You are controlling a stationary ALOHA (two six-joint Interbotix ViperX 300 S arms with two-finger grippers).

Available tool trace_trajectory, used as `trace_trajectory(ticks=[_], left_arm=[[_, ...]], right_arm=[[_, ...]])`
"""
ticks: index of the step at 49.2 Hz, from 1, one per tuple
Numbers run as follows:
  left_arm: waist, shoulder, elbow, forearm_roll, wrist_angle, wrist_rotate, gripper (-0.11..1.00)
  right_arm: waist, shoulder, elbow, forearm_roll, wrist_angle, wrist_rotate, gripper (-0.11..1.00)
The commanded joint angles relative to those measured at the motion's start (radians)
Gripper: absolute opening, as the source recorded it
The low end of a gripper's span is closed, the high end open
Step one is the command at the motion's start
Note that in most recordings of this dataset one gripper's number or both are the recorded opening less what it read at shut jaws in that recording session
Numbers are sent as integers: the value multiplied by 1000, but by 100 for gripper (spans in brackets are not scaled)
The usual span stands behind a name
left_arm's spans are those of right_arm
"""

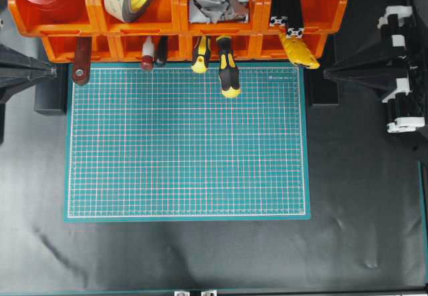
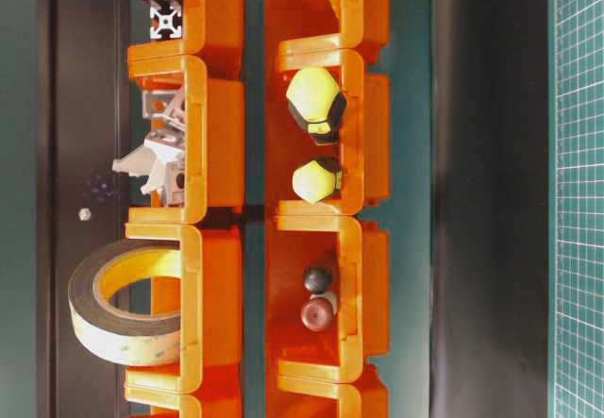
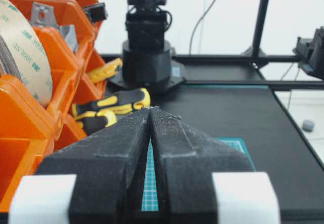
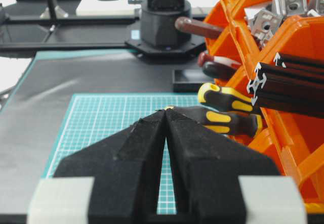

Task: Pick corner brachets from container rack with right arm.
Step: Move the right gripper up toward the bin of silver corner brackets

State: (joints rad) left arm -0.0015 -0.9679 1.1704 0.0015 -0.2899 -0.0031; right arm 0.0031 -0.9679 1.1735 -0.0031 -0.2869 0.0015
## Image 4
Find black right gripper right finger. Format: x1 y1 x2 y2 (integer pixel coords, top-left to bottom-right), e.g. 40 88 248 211
166 109 280 223

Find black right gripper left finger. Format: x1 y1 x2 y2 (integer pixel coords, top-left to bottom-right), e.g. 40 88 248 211
53 110 165 223

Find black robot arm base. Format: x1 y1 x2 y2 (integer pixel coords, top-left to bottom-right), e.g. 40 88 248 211
125 0 205 57

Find orange storage bin rack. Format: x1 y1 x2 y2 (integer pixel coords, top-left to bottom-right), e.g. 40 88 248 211
198 0 323 215

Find small yellow black screwdriver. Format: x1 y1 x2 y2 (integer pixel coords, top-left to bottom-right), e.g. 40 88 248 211
173 106 263 138

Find green cutting mat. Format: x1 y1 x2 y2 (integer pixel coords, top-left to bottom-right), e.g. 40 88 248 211
42 94 218 216

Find large yellow black screwdriver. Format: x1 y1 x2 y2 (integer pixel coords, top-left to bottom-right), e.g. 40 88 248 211
197 83 261 114

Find black shallow tray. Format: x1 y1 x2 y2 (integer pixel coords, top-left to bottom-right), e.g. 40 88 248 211
172 69 214 93

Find black aluminium extrusion profile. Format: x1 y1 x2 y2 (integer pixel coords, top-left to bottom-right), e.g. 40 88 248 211
247 62 323 118

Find black handle screwdriver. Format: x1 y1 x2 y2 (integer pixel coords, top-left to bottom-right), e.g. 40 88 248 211
202 62 237 80

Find red white handle screwdriver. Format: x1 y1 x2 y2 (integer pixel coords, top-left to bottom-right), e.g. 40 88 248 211
197 52 241 69

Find silver corner bracket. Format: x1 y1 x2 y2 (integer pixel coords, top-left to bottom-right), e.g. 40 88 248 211
271 0 323 19
251 9 282 48

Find silver corner bracket upper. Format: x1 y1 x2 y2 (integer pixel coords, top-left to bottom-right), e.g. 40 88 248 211
271 0 323 19

